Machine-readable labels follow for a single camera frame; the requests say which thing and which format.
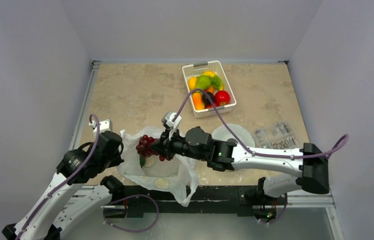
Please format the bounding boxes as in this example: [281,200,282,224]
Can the dark red fake grapes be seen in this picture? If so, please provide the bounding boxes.
[136,135,168,162]

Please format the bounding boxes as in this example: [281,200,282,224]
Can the white plastic bag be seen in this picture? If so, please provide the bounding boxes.
[116,126,199,207]

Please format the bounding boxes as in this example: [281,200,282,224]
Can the dark purple fake plum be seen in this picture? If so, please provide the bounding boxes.
[202,91,216,108]

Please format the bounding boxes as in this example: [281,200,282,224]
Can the red round fake apple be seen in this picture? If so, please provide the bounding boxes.
[214,90,231,107]

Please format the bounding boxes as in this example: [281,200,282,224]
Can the yellow fake fruit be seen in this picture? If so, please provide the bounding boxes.
[187,76,197,91]

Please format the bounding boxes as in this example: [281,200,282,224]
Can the green fake grapes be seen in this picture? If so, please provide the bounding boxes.
[209,75,222,89]

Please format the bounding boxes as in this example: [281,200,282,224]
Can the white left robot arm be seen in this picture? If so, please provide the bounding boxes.
[2,130,124,240]

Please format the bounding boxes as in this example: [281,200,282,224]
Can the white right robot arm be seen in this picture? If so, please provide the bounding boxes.
[150,127,330,204]

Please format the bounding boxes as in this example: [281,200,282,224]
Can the green fake leaf fruit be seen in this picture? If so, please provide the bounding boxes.
[139,155,146,168]

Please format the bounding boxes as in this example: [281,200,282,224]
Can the white round fake fruit slice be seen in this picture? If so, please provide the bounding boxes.
[154,177,170,190]

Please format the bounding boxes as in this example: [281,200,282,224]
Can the orange fake papaya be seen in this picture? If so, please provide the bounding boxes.
[192,92,205,111]

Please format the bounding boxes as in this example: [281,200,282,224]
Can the red fake mango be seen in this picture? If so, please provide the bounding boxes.
[205,86,215,94]

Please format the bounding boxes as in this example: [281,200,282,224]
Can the yellow fake banana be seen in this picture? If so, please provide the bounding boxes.
[203,71,224,91]

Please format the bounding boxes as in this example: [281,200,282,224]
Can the white round perforated plate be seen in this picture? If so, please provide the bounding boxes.
[211,123,256,150]

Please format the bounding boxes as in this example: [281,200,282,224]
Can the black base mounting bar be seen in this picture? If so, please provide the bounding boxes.
[109,185,288,220]

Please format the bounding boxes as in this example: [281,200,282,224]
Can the white perforated plastic basket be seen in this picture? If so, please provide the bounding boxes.
[182,60,237,118]

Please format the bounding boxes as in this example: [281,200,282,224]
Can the clear plastic screw box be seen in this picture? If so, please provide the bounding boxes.
[254,121,303,150]

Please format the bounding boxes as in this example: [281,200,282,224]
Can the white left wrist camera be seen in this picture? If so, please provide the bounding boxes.
[88,119,113,135]

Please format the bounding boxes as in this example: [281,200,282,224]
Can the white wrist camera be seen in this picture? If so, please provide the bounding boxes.
[88,119,113,135]
[161,111,182,140]

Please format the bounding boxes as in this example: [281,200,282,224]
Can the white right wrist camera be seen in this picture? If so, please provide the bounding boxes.
[161,111,182,140]

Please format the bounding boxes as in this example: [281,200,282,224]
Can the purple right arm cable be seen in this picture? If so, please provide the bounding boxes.
[172,88,351,226]

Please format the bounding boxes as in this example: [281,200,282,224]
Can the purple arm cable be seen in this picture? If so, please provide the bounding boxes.
[14,114,160,240]
[172,88,351,226]

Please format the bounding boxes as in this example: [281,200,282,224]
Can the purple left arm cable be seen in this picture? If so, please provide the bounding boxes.
[14,114,160,240]

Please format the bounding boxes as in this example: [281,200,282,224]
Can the aluminium table edge rail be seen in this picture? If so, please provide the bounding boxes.
[69,61,101,150]

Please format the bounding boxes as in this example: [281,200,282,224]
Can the aluminium front frame rail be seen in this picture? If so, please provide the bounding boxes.
[62,185,334,210]

